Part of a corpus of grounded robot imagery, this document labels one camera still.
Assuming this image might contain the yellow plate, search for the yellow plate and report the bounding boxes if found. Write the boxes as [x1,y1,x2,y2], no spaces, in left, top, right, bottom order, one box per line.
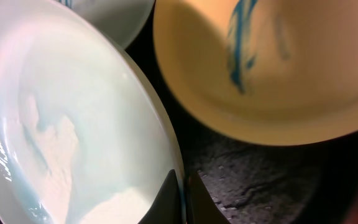
[153,0,358,146]

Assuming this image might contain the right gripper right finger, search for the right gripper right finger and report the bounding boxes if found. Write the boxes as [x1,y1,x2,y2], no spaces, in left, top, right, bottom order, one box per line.
[185,172,230,224]

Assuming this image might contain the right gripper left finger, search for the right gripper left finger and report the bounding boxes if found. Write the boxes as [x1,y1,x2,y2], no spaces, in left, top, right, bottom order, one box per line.
[139,169,182,224]

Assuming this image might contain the mint plate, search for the mint plate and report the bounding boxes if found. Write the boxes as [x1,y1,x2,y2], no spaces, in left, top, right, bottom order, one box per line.
[57,0,155,49]
[0,1,186,223]

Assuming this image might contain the round black tray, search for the round black tray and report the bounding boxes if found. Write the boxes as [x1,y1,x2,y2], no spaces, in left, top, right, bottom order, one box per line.
[127,17,358,223]

